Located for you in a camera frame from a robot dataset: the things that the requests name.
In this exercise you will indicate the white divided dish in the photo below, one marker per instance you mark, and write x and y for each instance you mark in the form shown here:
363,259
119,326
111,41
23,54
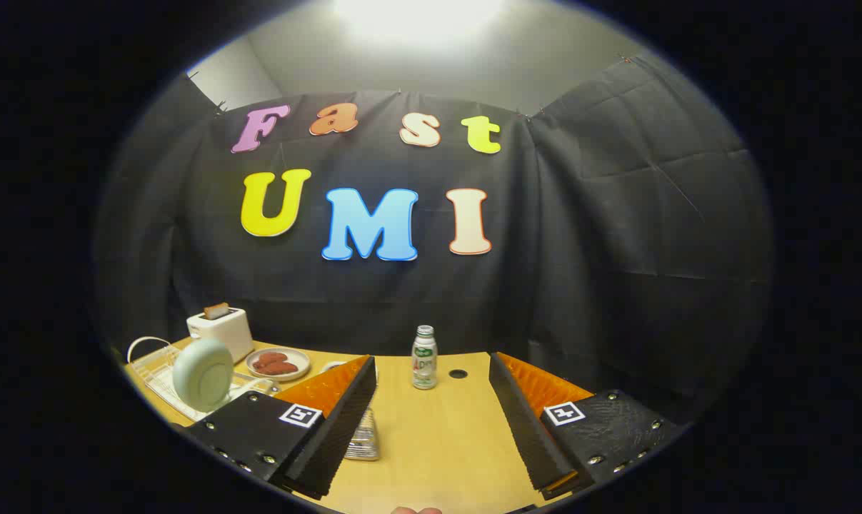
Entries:
334,366

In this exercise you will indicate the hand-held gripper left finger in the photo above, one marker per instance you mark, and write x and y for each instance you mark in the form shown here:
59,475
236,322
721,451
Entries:
345,428

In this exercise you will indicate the beige round plate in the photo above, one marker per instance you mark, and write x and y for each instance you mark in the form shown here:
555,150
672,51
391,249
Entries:
296,360

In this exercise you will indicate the red meat piece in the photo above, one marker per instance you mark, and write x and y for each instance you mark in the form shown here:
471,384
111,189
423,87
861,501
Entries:
268,358
281,368

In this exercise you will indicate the light green plate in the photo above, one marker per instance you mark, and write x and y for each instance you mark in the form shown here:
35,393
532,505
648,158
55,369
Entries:
202,375

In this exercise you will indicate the brown toast slice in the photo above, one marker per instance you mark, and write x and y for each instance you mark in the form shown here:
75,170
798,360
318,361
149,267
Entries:
217,310

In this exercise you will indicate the white drink bottle green label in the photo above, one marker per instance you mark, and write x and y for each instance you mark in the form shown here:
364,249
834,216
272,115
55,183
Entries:
424,360

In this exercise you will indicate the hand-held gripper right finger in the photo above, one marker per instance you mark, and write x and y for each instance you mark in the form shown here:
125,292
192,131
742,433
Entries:
523,428

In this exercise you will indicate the black backdrop cloth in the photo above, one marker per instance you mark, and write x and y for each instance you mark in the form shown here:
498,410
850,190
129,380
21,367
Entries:
580,250

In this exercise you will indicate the white toaster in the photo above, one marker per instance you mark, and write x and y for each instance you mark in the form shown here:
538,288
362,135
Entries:
227,332

